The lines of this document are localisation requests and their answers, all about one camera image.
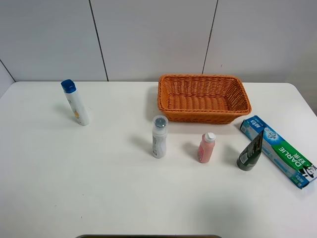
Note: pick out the white bottle blue cap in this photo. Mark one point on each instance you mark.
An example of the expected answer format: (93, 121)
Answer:
(75, 102)

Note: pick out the green Darlie toothpaste box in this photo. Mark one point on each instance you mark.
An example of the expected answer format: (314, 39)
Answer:
(290, 161)

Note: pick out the pink bottle white cap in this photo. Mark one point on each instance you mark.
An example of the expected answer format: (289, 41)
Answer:
(206, 147)

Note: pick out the white bottle clear cap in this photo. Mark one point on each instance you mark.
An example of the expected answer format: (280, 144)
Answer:
(159, 134)

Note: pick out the orange wicker basket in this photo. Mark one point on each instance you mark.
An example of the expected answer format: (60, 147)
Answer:
(212, 99)

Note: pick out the dark green tube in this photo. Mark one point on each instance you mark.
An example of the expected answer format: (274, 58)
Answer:
(250, 155)

